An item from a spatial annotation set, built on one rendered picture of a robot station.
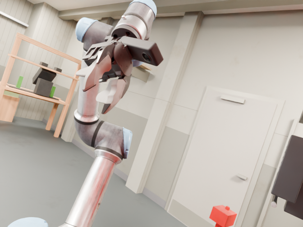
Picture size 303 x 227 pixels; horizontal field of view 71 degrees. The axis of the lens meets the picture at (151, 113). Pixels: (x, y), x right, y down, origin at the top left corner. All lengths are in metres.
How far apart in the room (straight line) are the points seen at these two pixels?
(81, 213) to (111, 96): 0.46
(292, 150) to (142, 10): 1.15
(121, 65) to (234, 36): 3.49
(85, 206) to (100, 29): 0.56
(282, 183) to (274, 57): 2.36
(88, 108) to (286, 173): 1.13
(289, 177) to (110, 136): 1.03
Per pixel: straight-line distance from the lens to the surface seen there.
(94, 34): 0.69
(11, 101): 6.56
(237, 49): 3.75
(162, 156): 3.87
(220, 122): 3.39
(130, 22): 0.54
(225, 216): 2.25
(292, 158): 1.46
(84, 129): 0.85
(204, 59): 3.91
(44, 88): 5.88
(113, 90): 0.45
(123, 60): 0.47
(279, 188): 1.47
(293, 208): 1.90
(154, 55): 0.44
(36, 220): 0.86
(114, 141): 0.83
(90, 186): 0.80
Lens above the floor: 1.46
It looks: level
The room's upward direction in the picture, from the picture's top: 19 degrees clockwise
